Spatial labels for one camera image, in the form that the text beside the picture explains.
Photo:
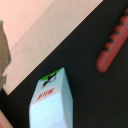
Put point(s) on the light blue milk carton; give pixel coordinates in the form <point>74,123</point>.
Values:
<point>51,105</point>

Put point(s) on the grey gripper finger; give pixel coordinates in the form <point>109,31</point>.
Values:
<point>5,57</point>

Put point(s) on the beige woven placemat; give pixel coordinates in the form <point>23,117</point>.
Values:
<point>45,34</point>

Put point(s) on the brown sausage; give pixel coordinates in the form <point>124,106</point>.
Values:
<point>114,44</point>

